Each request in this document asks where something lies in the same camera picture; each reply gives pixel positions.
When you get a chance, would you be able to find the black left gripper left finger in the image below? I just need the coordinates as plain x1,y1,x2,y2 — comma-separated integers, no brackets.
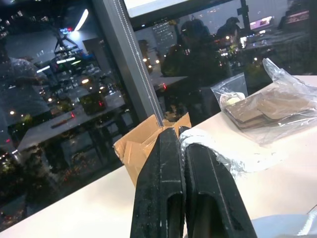
130,127,187,238

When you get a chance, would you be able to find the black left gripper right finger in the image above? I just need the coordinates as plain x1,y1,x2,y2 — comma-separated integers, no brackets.
178,125,258,238

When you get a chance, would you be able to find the clear plastic wrap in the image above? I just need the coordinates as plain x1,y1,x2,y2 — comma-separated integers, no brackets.
177,128,288,183

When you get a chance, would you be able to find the small clear zip bag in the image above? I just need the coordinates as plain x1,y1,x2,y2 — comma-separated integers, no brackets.
210,73,249,112

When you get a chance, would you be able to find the clear bag of brown boards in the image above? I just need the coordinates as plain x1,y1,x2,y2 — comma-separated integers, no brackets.
224,58,317,147

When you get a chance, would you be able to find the brown cardboard box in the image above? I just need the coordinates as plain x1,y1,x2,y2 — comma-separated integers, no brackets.
113,112,193,187

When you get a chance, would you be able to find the grey window frame post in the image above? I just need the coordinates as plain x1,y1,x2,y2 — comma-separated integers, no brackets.
91,0,165,127

